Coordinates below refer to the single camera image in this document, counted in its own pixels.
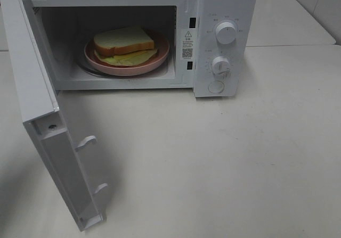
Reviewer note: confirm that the upper white power knob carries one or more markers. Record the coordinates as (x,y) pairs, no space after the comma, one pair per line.
(226,32)

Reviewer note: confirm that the white microwave door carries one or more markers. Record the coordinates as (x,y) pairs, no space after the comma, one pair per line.
(42,117)

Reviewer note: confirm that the round white door button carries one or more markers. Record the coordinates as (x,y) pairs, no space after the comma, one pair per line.
(216,87)

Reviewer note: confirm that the white microwave oven body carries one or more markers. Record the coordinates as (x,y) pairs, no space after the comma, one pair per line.
(65,26)

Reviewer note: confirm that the white warning label sticker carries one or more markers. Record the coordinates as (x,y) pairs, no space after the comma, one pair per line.
(188,44)

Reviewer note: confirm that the pink round plate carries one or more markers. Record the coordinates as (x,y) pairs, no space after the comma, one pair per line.
(161,43)

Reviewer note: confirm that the lower white timer knob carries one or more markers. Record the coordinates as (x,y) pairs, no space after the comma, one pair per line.
(220,66)

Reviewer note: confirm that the glass microwave turntable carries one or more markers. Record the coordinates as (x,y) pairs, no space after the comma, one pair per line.
(166,70)

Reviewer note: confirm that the sandwich with lettuce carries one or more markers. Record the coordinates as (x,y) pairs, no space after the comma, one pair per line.
(124,47)

